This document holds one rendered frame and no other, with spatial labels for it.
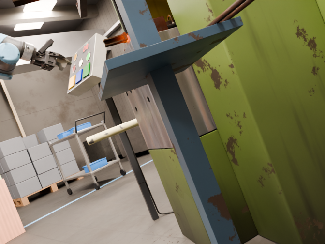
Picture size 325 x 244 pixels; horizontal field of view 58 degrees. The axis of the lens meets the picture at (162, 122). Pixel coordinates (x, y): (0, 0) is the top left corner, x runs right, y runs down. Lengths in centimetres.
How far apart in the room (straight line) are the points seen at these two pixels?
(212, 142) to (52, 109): 733
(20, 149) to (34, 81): 274
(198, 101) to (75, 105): 751
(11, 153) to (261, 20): 550
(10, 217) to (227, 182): 268
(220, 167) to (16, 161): 521
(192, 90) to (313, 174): 53
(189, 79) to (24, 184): 520
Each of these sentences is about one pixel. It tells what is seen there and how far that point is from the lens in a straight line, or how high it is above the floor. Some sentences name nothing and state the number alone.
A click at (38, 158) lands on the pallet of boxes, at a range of 624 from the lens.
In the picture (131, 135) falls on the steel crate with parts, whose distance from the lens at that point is 580.
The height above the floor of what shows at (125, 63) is 72.
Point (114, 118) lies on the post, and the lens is 189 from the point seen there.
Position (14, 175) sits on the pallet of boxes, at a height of 58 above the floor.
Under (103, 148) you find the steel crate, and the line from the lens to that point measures 676.
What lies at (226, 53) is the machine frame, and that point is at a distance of 100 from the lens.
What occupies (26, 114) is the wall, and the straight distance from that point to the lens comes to 813.
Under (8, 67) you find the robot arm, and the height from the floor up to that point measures 106.
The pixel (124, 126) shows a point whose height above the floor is 62.
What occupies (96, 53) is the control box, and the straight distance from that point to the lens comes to 180.
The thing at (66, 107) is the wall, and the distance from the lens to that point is 849.
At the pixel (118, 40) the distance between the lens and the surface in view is 139.
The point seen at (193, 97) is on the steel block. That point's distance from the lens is 120.
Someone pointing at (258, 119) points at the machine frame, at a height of 48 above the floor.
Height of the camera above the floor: 60
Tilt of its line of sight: 1 degrees down
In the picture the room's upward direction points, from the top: 22 degrees counter-clockwise
